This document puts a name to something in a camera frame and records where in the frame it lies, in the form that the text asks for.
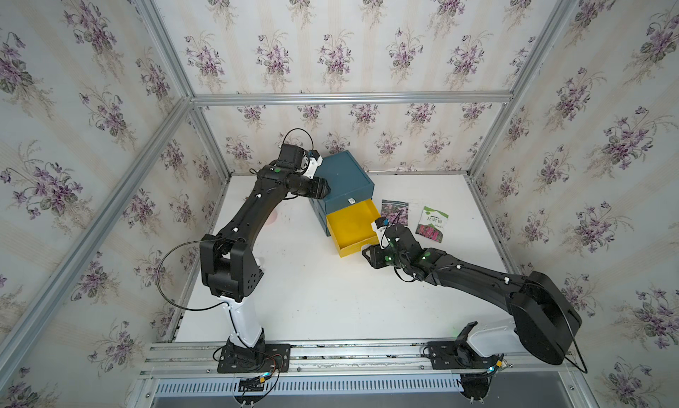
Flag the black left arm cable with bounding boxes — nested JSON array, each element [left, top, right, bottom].
[[154, 241, 229, 312]]

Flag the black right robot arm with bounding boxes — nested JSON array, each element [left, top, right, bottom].
[[362, 218, 582, 366]]

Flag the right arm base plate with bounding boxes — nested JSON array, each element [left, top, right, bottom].
[[422, 341, 503, 372]]

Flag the white perforated cable duct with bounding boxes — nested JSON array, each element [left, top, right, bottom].
[[155, 374, 463, 398]]

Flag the teal drawer cabinet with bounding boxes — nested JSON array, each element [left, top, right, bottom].
[[309, 151, 374, 236]]

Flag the aluminium frame profiles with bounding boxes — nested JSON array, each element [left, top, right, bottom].
[[0, 0, 590, 377]]

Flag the yellow drawer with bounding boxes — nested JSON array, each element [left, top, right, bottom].
[[326, 199, 379, 258]]

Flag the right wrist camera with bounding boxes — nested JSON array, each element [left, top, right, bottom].
[[371, 217, 391, 239]]

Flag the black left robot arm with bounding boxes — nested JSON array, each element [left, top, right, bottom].
[[199, 166, 331, 351]]

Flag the aluminium mounting rail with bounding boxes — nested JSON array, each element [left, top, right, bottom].
[[137, 335, 579, 380]]

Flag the pink flowers seed bag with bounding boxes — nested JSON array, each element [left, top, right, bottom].
[[380, 199, 410, 226]]

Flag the green white seed bag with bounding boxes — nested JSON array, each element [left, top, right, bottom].
[[416, 206, 449, 243]]

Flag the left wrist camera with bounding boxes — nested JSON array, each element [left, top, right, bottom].
[[276, 144, 323, 178]]

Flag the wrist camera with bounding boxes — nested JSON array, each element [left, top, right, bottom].
[[371, 217, 391, 239], [276, 144, 323, 178]]

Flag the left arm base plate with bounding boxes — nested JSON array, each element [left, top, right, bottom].
[[213, 343, 292, 374]]

